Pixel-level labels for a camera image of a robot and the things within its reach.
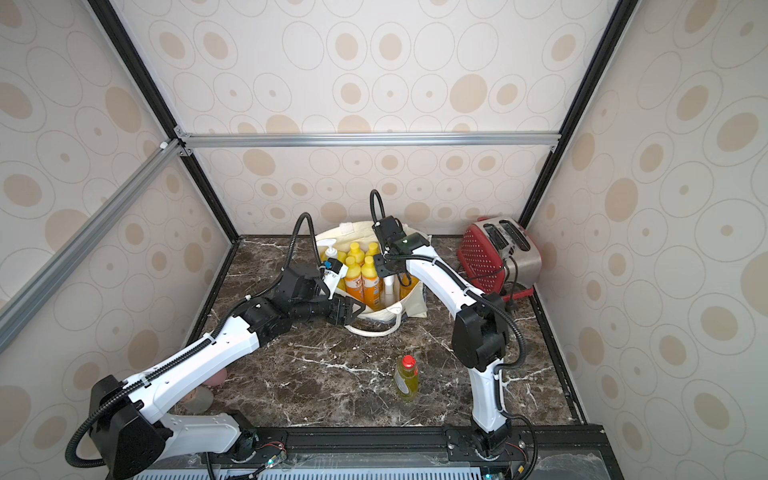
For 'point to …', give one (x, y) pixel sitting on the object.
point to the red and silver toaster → (501, 256)
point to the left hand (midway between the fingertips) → (364, 305)
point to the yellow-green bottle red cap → (406, 378)
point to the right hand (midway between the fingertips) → (400, 262)
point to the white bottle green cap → (391, 290)
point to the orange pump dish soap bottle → (406, 290)
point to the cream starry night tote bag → (363, 232)
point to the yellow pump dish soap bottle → (330, 251)
